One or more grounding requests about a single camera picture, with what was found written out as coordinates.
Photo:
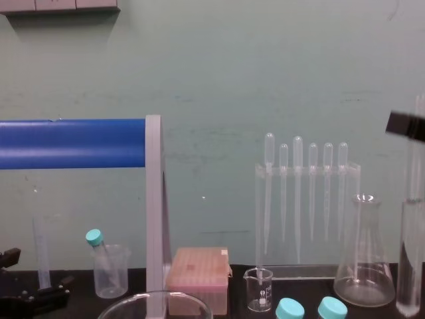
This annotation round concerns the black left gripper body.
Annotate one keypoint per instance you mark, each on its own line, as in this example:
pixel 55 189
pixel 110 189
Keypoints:
pixel 20 304

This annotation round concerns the clear plastic graduated cylinder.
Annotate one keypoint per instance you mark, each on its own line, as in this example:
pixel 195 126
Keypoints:
pixel 42 262

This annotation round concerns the clear plastic transfer pipette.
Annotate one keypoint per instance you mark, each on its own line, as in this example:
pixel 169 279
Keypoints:
pixel 342 154

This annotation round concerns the clear acrylic pipette rack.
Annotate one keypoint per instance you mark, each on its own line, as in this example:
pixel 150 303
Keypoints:
pixel 305 270

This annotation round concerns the pink pipette tip box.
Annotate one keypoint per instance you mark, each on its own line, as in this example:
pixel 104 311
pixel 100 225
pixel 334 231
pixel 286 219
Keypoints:
pixel 199 269

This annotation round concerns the teal-capped centrifuge tube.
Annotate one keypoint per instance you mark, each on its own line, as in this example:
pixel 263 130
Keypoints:
pixel 289 309
pixel 94 236
pixel 332 307

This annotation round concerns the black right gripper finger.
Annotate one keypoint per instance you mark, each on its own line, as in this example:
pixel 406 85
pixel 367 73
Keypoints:
pixel 403 125

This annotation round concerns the clear glass test tube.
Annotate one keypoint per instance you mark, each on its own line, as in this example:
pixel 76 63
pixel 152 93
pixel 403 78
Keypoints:
pixel 415 166

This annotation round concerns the small glass beaker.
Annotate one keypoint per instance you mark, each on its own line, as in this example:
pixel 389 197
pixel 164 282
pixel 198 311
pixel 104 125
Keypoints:
pixel 259 295

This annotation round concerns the tall clear glass cylinder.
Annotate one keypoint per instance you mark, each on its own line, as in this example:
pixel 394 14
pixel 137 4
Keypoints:
pixel 410 266

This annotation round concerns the clear glass dish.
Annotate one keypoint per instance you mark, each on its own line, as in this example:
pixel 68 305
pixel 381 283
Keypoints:
pixel 186 304

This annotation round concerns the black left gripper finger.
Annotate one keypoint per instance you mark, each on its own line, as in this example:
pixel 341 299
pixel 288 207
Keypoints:
pixel 10 257
pixel 61 283

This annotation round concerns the white wall-mounted box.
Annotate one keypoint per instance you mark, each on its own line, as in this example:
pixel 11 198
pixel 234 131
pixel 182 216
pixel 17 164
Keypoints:
pixel 59 5

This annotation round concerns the glass conical flask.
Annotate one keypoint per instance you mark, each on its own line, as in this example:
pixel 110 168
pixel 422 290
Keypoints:
pixel 364 282

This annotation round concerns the clear plastic beaker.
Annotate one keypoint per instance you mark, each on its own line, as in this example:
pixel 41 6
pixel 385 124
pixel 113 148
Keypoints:
pixel 114 276

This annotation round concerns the blue cylinder roll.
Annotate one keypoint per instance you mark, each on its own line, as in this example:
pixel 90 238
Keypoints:
pixel 69 144

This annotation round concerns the grey upright stand panel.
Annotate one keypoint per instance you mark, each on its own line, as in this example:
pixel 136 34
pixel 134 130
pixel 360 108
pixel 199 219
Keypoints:
pixel 153 199

